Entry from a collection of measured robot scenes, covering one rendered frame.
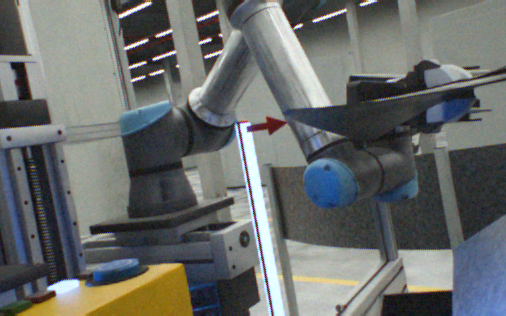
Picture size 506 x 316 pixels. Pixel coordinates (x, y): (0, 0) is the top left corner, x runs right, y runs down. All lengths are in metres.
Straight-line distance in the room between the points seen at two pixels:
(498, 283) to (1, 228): 0.82
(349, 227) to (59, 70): 1.43
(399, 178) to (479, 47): 6.16
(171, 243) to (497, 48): 6.07
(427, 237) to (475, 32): 4.77
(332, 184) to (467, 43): 6.34
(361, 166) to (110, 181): 1.87
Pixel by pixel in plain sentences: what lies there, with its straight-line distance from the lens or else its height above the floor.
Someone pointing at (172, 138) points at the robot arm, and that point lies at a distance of 1.23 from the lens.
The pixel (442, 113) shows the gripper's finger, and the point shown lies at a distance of 0.74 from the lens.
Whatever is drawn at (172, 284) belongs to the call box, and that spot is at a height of 1.06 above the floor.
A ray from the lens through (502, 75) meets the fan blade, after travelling 0.59.
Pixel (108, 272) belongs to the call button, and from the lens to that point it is 0.53.
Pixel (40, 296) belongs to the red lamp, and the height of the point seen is 1.08.
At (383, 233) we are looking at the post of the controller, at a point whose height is 0.92.
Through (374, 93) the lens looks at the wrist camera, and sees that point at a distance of 0.79.
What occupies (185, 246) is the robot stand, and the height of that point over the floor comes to 0.97.
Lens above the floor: 1.18
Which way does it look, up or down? 3 degrees down
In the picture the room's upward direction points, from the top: 10 degrees counter-clockwise
